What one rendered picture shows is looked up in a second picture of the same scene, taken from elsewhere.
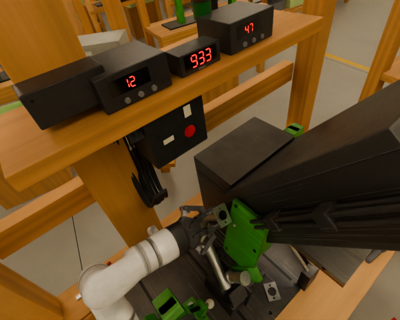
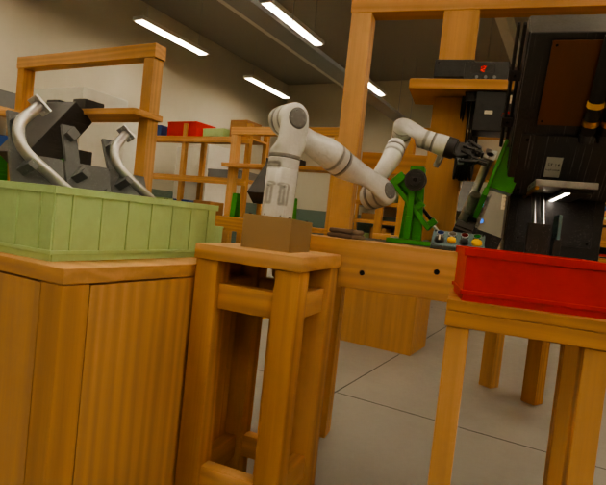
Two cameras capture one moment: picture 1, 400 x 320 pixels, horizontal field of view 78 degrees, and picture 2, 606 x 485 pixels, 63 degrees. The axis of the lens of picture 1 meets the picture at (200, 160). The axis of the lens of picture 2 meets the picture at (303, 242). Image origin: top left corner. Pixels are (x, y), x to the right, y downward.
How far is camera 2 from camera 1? 1.79 m
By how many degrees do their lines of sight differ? 61
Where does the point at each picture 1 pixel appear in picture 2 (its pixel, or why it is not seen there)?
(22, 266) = not seen: hidden behind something
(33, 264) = not seen: hidden behind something
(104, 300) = (401, 122)
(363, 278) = not seen: hidden behind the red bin
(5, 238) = (372, 158)
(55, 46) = (463, 56)
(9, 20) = (452, 42)
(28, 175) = (416, 82)
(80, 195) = (420, 163)
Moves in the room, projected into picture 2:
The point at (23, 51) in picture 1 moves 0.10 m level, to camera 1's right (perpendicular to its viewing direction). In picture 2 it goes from (449, 54) to (471, 49)
